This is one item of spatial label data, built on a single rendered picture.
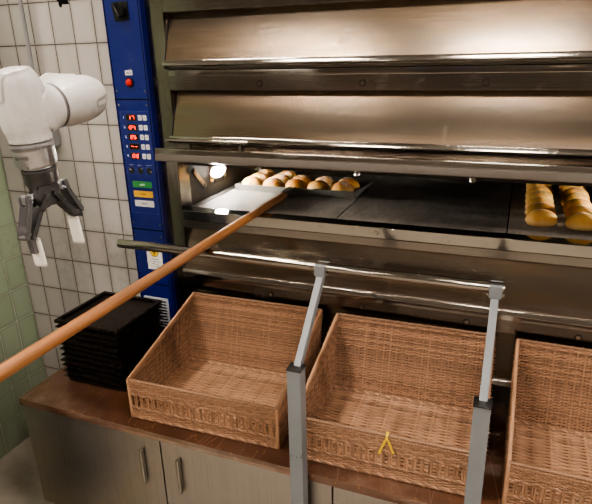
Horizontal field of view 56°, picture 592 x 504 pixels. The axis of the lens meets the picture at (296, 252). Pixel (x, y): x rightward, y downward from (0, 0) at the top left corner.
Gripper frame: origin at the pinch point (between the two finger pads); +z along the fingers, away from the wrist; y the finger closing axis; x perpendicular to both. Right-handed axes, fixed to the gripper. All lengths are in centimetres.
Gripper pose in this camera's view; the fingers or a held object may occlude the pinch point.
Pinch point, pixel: (60, 249)
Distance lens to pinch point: 143.7
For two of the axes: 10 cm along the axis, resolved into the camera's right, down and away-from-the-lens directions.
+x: 9.5, 0.5, -3.0
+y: -2.9, 4.1, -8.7
